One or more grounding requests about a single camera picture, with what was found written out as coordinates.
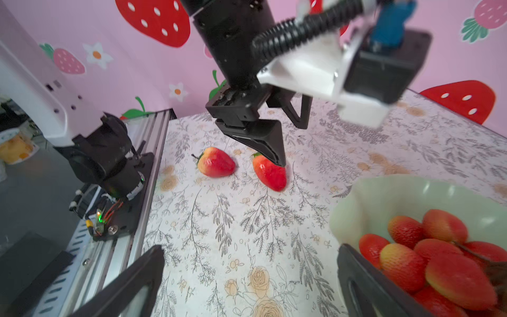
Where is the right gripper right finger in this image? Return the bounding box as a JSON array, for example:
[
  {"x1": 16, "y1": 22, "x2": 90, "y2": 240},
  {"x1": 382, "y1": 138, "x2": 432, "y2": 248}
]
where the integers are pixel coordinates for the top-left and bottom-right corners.
[{"x1": 337, "y1": 244, "x2": 432, "y2": 317}]

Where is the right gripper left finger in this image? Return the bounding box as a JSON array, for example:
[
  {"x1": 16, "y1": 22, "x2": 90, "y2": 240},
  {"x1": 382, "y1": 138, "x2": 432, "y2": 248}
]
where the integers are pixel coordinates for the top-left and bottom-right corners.
[{"x1": 65, "y1": 245, "x2": 165, "y2": 316}]

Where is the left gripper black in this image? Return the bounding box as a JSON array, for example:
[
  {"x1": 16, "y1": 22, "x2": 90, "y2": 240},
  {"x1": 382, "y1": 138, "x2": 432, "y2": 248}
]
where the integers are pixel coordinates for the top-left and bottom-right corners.
[{"x1": 205, "y1": 81, "x2": 314, "y2": 168}]

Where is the red wax apple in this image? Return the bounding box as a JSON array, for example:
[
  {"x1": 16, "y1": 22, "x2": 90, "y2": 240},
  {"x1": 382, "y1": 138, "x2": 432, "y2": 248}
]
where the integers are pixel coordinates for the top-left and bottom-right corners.
[
  {"x1": 192, "y1": 147, "x2": 236, "y2": 178},
  {"x1": 252, "y1": 153, "x2": 287, "y2": 192}
]

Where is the red fake berry bunch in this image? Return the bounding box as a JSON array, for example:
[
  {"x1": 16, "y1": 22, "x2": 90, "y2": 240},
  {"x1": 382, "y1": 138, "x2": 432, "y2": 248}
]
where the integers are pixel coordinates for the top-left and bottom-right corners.
[{"x1": 359, "y1": 209, "x2": 506, "y2": 316}]

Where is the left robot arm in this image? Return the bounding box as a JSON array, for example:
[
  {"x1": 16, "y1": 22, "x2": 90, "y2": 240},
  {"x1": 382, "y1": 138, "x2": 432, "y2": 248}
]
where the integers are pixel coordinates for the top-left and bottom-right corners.
[{"x1": 1, "y1": 1, "x2": 205, "y2": 200}]

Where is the light green fruit bowl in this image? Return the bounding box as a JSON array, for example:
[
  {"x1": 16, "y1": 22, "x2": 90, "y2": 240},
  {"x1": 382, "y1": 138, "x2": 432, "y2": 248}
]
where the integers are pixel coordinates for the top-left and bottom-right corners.
[{"x1": 329, "y1": 174, "x2": 506, "y2": 248}]

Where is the yellow food container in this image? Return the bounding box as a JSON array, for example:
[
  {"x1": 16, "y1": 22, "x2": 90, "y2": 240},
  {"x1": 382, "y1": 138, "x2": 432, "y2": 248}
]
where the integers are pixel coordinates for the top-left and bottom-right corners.
[{"x1": 0, "y1": 128, "x2": 39, "y2": 165}]

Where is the aluminium frame rail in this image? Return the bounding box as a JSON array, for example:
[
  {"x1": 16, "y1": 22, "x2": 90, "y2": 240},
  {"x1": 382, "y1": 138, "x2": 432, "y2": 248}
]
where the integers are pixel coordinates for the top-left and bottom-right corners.
[{"x1": 30, "y1": 110, "x2": 176, "y2": 316}]

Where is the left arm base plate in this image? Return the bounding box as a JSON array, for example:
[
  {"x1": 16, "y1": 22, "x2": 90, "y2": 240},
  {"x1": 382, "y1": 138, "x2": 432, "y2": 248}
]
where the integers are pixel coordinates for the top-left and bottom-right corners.
[{"x1": 69, "y1": 153, "x2": 154, "y2": 241}]

